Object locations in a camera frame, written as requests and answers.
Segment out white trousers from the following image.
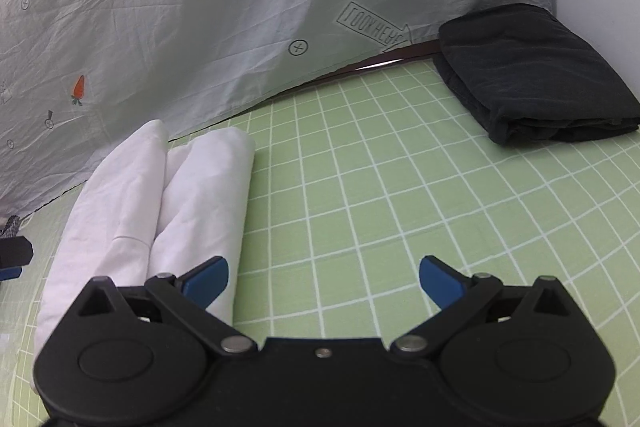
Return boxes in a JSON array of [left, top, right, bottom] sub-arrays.
[[34, 118, 256, 393]]

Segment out blue checked shirt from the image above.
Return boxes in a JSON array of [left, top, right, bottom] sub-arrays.
[[0, 216, 22, 239]]

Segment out green grid cutting mat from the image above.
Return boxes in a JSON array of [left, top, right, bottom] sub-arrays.
[[1, 62, 639, 426]]

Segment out folded black garment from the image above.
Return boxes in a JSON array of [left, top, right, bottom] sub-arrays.
[[434, 3, 639, 145]]

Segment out white carrot-print sheet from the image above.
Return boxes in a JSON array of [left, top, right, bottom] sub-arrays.
[[1, 0, 551, 216]]

